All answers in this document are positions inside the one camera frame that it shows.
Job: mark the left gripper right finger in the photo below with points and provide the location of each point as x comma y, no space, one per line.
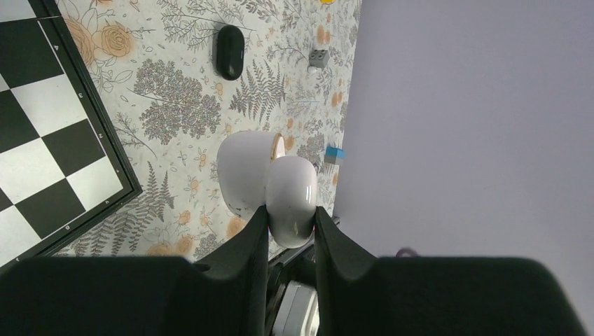
368,302

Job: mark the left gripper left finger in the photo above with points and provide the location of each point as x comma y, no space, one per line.
230,282

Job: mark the white earbud case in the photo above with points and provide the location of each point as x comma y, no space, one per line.
254,171

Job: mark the black earbud charging case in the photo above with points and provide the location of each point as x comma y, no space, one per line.
229,55

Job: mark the blue block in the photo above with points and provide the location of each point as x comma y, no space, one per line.
334,155

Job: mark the black white checkerboard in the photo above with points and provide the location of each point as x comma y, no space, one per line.
63,167

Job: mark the floral table mat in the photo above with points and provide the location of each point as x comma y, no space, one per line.
171,109

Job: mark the small grey block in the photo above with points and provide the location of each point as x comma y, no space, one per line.
319,58

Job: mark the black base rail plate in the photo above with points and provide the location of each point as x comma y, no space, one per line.
302,291

